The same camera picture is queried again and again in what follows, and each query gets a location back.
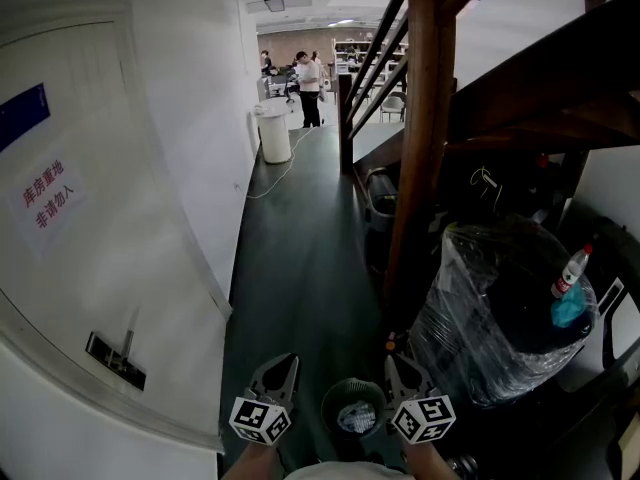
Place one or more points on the blue sign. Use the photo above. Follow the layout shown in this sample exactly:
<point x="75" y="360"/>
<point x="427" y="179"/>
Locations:
<point x="22" y="113"/>

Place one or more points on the dark grey washing machine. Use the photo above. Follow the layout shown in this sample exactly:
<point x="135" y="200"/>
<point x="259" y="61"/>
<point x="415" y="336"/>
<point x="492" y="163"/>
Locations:
<point x="540" y="443"/>

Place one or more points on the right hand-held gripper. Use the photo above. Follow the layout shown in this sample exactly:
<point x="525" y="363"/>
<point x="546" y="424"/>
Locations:
<point x="425" y="418"/>

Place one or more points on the person's left forearm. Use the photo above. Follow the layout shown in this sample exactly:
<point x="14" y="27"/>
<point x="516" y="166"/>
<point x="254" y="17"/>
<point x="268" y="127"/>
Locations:
<point x="250" y="463"/>

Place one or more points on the white paper sign red text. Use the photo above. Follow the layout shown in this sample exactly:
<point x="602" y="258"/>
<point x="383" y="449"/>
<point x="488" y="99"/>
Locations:
<point x="50" y="203"/>

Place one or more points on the grey chair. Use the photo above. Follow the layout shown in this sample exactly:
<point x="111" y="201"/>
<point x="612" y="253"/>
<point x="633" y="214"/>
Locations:
<point x="392" y="108"/>

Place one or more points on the dark ceiling panel light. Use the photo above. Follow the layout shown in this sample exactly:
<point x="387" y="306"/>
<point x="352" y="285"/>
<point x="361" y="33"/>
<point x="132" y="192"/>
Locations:
<point x="274" y="2"/>

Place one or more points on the plastic-wrapped black object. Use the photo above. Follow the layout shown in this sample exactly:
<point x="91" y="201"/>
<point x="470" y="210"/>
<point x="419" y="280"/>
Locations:
<point x="490" y="318"/>

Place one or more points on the grey lidded bin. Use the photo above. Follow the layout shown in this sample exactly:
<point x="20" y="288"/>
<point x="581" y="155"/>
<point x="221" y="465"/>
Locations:
<point x="382" y="198"/>

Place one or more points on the blue-green crumpled rag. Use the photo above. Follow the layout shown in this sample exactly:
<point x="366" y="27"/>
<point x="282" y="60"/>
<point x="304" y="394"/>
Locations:
<point x="567" y="310"/>

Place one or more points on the dark wooden staircase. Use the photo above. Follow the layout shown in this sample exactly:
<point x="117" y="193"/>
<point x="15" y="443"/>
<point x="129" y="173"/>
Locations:
<point x="425" y="118"/>

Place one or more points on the white shelving unit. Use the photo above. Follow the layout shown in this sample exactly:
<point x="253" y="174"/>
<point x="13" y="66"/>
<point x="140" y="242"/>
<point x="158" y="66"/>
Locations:
<point x="370" y="55"/>

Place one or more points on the white door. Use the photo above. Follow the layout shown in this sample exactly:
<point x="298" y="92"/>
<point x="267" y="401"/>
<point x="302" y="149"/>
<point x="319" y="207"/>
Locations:
<point x="100" y="168"/>

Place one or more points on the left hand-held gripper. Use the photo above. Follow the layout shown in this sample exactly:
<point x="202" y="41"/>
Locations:
<point x="250" y="415"/>

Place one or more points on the round dark green basket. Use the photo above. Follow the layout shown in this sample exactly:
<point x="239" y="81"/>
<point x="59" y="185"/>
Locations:
<point x="332" y="398"/>

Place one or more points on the blue checked clothes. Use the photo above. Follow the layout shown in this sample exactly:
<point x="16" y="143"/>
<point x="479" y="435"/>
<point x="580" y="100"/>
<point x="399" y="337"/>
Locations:
<point x="357" y="417"/>

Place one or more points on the person's white t-shirt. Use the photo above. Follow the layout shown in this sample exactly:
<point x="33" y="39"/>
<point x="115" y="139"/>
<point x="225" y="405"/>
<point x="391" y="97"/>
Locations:
<point x="350" y="472"/>

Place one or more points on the white appliance with black frame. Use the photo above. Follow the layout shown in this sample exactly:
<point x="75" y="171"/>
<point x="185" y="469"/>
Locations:
<point x="625" y="318"/>

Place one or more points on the person's right forearm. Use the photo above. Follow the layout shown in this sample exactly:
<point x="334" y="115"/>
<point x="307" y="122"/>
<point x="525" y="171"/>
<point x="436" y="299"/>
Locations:
<point x="425" y="460"/>

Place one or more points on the white round bin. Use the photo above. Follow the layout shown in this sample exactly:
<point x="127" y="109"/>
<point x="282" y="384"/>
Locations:
<point x="275" y="133"/>

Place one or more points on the red label water bottle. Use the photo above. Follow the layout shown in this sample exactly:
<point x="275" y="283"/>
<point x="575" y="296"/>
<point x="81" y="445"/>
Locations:
<point x="570" y="273"/>

